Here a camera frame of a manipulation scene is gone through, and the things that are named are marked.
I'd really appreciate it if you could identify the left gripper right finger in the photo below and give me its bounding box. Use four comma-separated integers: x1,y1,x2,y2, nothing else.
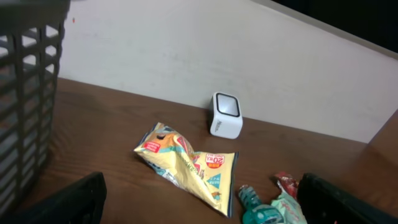
297,173,397,224

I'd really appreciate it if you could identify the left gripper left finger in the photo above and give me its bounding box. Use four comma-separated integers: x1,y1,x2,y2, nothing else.
1,172,107,224

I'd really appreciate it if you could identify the mint green snack packet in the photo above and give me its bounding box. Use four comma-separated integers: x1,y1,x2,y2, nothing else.
271,192,307,224

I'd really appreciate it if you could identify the orange chocolate bar wrapper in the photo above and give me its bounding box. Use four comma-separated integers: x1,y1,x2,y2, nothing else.
274,172,299,200

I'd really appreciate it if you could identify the blue Listerine mouthwash bottle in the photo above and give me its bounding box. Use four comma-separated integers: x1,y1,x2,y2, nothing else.
238,185,284,224

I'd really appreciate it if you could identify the yellow snack chip bag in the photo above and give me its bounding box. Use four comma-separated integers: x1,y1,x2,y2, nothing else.
134,123,239,218

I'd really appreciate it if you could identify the white barcode scanner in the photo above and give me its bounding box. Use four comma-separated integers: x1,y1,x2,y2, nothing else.
209,92,243,139

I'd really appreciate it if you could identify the grey plastic basket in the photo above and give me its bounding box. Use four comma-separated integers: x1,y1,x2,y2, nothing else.
1,0,70,217

